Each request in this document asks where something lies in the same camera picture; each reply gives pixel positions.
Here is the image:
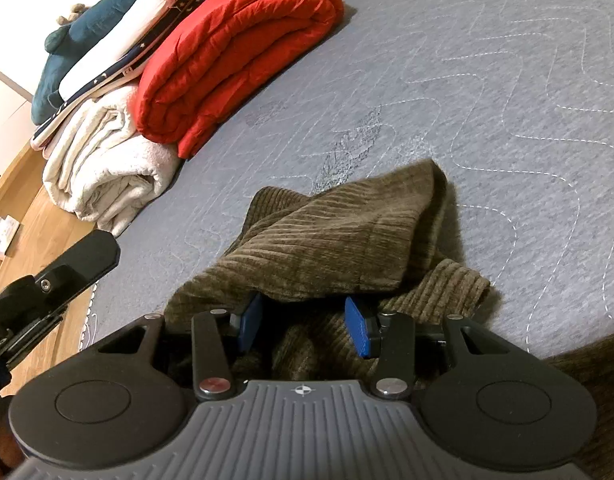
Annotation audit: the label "white pillow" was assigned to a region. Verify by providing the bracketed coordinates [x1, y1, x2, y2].
[58, 0, 198, 103]

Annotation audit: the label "small white packet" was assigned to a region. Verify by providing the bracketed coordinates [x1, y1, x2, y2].
[0, 216, 20, 256]

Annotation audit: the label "grey quilted mattress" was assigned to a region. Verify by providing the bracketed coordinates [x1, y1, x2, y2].
[79, 0, 614, 361]

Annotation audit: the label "red folded quilt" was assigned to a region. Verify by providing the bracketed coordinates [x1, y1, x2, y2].
[132, 0, 345, 159]

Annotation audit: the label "white folded blanket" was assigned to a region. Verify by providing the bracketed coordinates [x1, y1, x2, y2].
[42, 82, 182, 237]

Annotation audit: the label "olive corduroy pants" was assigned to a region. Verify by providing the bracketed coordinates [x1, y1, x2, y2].
[164, 157, 614, 480]

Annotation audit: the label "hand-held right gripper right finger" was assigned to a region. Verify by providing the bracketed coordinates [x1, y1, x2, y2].
[344, 297, 502, 402]

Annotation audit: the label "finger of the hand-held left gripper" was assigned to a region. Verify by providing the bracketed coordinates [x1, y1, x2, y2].
[34, 230, 122, 314]

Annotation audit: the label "navy star-printed blanket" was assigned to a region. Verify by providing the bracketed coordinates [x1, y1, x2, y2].
[31, 0, 225, 148]

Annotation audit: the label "wooden bed frame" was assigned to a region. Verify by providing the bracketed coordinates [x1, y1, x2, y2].
[0, 140, 98, 396]

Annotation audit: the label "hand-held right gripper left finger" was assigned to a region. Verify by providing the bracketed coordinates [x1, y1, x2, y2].
[94, 292, 264, 402]

